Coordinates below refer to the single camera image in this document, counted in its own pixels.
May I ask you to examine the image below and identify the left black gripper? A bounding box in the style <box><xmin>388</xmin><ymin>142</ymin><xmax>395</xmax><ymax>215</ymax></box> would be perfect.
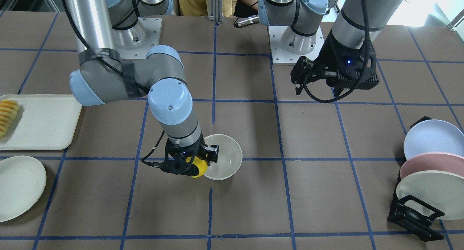
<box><xmin>290</xmin><ymin>33</ymin><xmax>380</xmax><ymax>98</ymax></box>

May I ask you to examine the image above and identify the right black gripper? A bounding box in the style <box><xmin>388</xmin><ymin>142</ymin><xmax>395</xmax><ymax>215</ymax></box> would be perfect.
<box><xmin>161</xmin><ymin>134</ymin><xmax>219</xmax><ymax>177</ymax></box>

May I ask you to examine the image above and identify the yellow lemon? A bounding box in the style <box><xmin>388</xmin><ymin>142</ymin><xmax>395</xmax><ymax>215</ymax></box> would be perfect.
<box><xmin>192</xmin><ymin>157</ymin><xmax>208</xmax><ymax>178</ymax></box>

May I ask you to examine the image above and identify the white bowl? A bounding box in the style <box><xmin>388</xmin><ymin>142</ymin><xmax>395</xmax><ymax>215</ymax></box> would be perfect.
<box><xmin>203</xmin><ymin>134</ymin><xmax>243</xmax><ymax>180</ymax></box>

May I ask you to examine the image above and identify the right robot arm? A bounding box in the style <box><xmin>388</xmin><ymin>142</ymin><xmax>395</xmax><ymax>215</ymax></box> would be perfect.
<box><xmin>62</xmin><ymin>0</ymin><xmax>219</xmax><ymax>178</ymax></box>

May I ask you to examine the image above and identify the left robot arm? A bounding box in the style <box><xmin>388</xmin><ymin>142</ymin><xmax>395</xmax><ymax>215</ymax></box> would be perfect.
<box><xmin>234</xmin><ymin>0</ymin><xmax>403</xmax><ymax>103</ymax></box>

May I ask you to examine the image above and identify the blue plate in rack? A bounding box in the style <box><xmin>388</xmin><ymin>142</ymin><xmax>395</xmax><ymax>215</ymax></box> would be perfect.
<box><xmin>403</xmin><ymin>119</ymin><xmax>464</xmax><ymax>159</ymax></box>

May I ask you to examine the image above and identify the pink plate in rack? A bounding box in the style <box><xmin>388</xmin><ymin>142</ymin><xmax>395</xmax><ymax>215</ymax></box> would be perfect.
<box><xmin>399</xmin><ymin>151</ymin><xmax>464</xmax><ymax>179</ymax></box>

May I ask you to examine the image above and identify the cream plate in rack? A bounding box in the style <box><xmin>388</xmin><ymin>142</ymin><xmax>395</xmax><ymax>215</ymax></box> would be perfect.
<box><xmin>395</xmin><ymin>171</ymin><xmax>464</xmax><ymax>219</ymax></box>

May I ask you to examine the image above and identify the person in yellow shirt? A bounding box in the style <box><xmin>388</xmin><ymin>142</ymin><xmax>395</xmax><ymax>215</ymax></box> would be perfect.
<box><xmin>179</xmin><ymin>0</ymin><xmax>258</xmax><ymax>18</ymax></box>

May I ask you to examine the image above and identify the black dish rack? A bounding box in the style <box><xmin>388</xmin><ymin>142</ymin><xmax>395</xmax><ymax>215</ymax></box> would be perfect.
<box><xmin>386</xmin><ymin>116</ymin><xmax>446</xmax><ymax>242</ymax></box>

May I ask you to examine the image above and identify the cream rectangular tray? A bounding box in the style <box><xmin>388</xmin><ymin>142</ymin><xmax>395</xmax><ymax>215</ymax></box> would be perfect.
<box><xmin>0</xmin><ymin>94</ymin><xmax>82</xmax><ymax>151</ymax></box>

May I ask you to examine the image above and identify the cream round plate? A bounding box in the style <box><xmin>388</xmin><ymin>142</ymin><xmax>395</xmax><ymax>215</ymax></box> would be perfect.
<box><xmin>0</xmin><ymin>155</ymin><xmax>47</xmax><ymax>222</ymax></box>

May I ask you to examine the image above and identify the sliced yellow bread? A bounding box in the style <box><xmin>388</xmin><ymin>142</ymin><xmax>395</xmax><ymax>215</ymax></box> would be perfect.
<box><xmin>0</xmin><ymin>99</ymin><xmax>20</xmax><ymax>139</ymax></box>

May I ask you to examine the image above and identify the aluminium frame post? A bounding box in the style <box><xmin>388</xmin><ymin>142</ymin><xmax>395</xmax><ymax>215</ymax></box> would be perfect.
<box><xmin>208</xmin><ymin>0</ymin><xmax>224</xmax><ymax>24</ymax></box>

